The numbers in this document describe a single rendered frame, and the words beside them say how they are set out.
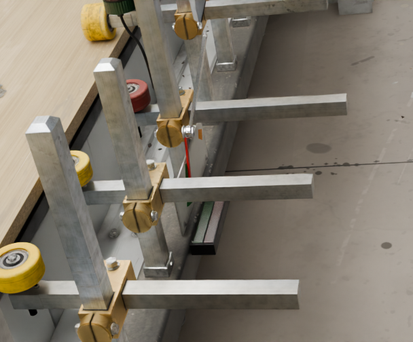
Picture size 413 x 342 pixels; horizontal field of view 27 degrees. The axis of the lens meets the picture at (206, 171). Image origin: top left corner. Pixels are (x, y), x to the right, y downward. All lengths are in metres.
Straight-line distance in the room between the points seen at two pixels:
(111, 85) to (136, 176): 0.17
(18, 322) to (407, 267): 1.35
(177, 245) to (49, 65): 0.52
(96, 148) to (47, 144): 0.73
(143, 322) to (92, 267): 0.27
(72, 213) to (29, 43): 0.92
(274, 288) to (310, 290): 1.26
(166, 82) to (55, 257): 0.38
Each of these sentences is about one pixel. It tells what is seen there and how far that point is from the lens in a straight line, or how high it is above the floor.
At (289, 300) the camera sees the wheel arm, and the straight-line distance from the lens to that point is 1.20.
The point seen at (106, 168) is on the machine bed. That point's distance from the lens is 1.84.
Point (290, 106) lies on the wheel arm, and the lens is 1.59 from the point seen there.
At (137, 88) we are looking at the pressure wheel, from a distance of 1.65.
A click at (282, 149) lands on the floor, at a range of 3.06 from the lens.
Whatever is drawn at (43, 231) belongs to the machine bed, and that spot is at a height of 0.79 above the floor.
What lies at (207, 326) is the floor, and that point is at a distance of 2.40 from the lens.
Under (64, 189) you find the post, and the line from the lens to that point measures 1.10.
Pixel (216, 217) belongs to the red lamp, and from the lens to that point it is 1.60.
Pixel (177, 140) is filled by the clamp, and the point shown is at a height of 0.84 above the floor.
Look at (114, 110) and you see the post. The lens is 1.31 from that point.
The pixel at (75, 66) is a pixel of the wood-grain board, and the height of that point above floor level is 0.90.
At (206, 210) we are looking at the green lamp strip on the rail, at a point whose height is 0.70.
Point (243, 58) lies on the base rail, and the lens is 2.15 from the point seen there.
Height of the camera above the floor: 1.65
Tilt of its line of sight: 33 degrees down
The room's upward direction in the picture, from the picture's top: 12 degrees counter-clockwise
